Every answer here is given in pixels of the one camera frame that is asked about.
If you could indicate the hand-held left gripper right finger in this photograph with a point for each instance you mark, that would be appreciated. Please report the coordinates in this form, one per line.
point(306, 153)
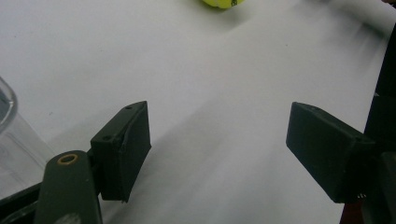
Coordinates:
point(323, 146)

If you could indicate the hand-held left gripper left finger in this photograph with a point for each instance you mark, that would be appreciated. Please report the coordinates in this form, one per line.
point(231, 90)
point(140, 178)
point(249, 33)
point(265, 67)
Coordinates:
point(124, 149)

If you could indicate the clear plastic container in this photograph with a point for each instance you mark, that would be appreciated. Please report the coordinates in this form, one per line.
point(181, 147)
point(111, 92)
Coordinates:
point(18, 146)

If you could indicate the yellow tennis ball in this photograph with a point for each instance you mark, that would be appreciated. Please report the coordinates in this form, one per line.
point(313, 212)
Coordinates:
point(222, 3)

